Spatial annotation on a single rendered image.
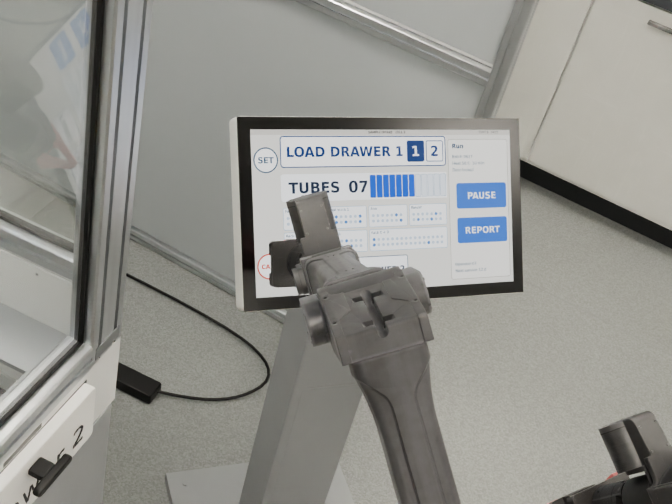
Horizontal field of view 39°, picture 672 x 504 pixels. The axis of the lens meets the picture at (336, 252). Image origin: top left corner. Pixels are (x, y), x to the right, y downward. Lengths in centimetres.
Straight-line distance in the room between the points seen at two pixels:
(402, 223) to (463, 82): 73
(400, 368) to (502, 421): 212
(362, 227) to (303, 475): 73
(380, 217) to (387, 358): 86
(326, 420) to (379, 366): 125
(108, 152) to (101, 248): 15
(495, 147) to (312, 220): 55
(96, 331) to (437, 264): 60
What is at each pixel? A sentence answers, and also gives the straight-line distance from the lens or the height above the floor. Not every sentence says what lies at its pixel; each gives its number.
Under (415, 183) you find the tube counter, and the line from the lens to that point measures 162.
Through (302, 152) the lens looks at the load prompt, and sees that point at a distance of 155.
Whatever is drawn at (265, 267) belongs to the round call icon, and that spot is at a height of 101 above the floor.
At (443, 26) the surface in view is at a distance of 225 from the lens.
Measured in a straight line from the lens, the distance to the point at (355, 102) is 242.
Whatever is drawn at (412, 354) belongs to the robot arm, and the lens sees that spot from 75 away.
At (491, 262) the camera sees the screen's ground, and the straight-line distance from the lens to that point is 170.
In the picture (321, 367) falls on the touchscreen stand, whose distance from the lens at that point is 186.
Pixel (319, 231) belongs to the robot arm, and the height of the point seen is 125.
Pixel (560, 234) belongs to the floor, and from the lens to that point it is 367.
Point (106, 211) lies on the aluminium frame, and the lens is 124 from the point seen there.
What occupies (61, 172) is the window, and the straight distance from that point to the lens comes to 114.
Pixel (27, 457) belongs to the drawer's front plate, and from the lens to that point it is 135.
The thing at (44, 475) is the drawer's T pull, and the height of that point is 91.
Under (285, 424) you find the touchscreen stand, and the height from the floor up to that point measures 51.
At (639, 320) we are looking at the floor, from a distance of 345.
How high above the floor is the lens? 201
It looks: 39 degrees down
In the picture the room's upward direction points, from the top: 16 degrees clockwise
